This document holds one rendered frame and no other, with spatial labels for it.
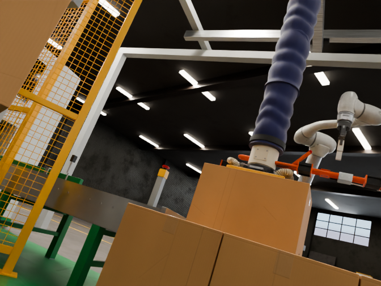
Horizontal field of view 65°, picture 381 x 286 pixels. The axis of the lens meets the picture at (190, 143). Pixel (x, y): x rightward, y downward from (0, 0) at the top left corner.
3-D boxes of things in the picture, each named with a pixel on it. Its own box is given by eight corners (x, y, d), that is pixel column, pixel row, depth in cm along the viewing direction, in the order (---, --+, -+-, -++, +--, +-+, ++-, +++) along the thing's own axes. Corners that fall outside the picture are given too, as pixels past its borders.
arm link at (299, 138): (302, 121, 231) (318, 127, 232) (291, 129, 248) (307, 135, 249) (299, 137, 227) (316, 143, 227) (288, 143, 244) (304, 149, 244)
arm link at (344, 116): (338, 110, 181) (336, 118, 179) (355, 112, 177) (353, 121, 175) (337, 117, 188) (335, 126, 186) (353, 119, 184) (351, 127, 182)
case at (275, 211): (182, 227, 168) (204, 162, 180) (206, 238, 202) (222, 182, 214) (293, 263, 141) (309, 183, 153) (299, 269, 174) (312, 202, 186)
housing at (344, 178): (338, 179, 166) (339, 171, 167) (337, 182, 171) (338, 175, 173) (352, 181, 162) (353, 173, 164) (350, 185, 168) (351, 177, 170)
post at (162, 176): (115, 285, 237) (159, 168, 268) (121, 285, 243) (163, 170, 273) (122, 288, 234) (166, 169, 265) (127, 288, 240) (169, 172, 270)
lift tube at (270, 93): (245, 139, 186) (283, 11, 217) (252, 152, 204) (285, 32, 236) (282, 145, 176) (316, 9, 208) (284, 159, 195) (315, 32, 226)
